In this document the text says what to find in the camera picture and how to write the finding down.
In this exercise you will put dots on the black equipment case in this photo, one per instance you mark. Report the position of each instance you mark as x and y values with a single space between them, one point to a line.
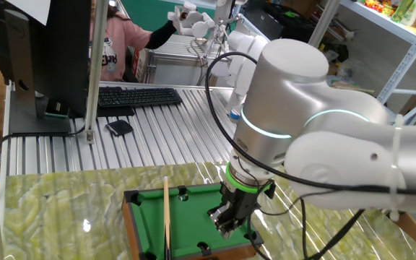
265 20

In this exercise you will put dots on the black computer monitor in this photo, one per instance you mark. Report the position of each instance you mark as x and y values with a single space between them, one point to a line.
60 54

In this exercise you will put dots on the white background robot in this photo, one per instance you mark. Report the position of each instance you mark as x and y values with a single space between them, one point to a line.
244 61

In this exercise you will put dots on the grey vertical column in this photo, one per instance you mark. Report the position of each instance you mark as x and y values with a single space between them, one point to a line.
224 11

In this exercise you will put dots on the person in pink shirt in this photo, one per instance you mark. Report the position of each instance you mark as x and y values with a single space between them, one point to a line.
119 47

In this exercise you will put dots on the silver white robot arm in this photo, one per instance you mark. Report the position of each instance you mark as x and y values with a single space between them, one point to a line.
338 119

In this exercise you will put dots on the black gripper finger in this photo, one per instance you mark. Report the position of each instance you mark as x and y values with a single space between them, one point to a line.
231 231
219 215

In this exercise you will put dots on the red yellow toys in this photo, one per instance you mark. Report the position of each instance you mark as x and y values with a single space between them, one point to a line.
377 5

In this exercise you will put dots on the black flat pad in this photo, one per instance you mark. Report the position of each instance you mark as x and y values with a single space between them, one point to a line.
116 111

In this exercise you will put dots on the white teleoperation device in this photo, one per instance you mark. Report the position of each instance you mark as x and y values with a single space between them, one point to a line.
193 23

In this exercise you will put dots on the green marble-pattern mat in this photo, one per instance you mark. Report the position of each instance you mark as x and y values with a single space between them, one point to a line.
49 216

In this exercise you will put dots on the green carton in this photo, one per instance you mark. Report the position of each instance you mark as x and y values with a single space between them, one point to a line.
403 9

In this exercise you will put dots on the small black device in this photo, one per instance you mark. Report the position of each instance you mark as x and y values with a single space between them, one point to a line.
119 127

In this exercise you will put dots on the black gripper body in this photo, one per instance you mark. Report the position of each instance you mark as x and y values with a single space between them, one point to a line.
240 202

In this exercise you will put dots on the mini green pool table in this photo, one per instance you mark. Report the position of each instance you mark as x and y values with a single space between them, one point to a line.
190 220

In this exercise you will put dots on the white paper sheet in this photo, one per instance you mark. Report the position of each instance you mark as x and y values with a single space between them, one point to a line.
29 9

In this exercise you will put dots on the pale yellow bottle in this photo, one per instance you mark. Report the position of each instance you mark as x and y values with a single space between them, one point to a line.
415 12

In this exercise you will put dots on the black keyboard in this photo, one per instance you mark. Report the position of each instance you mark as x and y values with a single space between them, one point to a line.
139 96

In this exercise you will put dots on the wooden pool cue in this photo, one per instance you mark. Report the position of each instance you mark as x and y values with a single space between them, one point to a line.
167 216

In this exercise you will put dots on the black green-edged box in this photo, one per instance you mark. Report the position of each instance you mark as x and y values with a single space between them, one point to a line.
56 108

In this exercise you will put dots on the green pool ball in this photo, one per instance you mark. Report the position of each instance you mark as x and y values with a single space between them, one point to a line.
183 197

